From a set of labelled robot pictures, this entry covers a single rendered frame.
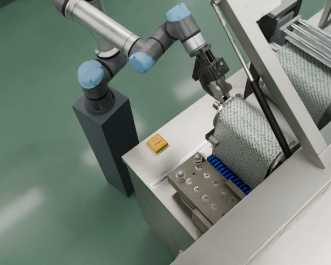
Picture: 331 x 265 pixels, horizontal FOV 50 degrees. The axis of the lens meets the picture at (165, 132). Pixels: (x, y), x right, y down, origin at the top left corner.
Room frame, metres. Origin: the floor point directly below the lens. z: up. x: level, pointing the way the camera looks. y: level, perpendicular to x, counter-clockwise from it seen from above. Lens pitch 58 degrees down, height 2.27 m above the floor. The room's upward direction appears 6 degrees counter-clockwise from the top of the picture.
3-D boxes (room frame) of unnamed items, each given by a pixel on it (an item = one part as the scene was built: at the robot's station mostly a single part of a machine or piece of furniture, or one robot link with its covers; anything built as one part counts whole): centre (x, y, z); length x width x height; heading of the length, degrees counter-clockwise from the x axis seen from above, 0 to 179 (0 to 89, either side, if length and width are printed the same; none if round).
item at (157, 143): (0.80, 0.04, 0.91); 0.07 x 0.07 x 0.02; 35
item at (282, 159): (0.49, -0.37, 1.25); 0.15 x 0.01 x 0.15; 125
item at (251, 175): (0.57, -0.24, 1.11); 0.23 x 0.01 x 0.18; 35
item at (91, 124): (1.07, 0.30, 0.45); 0.20 x 0.20 x 0.90; 47
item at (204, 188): (0.47, -0.17, 1.00); 0.40 x 0.16 x 0.06; 35
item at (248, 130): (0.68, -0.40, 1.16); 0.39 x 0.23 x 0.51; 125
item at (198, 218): (0.40, -0.10, 0.96); 0.10 x 0.03 x 0.11; 35
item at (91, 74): (1.08, 0.30, 1.07); 0.13 x 0.12 x 0.14; 141
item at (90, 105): (1.07, 0.30, 0.95); 0.15 x 0.15 x 0.10
